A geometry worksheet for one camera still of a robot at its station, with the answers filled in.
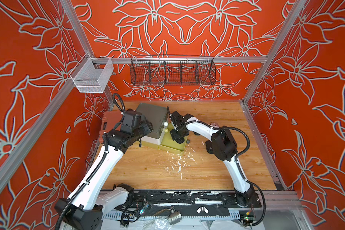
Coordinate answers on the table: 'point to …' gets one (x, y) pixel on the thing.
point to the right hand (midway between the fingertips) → (176, 134)
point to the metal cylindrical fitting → (175, 217)
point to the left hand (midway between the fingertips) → (149, 124)
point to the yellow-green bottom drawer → (168, 144)
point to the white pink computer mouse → (214, 124)
